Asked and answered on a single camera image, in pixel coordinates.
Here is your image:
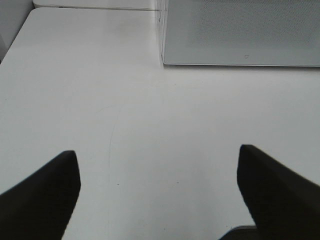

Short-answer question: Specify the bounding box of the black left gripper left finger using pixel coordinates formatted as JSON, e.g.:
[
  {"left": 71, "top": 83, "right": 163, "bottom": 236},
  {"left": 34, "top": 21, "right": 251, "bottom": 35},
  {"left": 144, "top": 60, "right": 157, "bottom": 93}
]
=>
[{"left": 0, "top": 150, "right": 81, "bottom": 240}]

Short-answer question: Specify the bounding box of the white microwave oven body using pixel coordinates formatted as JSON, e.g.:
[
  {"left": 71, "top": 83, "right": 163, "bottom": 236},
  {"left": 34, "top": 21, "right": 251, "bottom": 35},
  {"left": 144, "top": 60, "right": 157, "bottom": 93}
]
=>
[{"left": 155, "top": 0, "right": 170, "bottom": 65}]

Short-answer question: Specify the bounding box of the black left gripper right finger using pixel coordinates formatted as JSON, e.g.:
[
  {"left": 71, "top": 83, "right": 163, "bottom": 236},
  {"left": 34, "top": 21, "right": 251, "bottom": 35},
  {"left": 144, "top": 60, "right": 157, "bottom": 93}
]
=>
[{"left": 237, "top": 144, "right": 320, "bottom": 240}]

